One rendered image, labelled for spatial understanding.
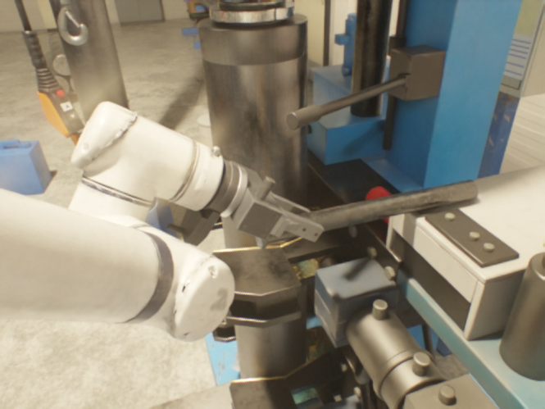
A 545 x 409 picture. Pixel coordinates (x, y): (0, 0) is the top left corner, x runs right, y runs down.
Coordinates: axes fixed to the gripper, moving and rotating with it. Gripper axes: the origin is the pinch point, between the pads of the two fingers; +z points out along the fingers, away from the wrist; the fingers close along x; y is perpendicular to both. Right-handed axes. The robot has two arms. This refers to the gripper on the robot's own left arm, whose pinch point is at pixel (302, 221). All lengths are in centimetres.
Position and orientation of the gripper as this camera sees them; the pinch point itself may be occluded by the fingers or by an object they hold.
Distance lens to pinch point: 67.7
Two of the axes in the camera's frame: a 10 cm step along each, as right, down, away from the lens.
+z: 7.9, 3.4, 5.1
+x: -3.2, -4.9, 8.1
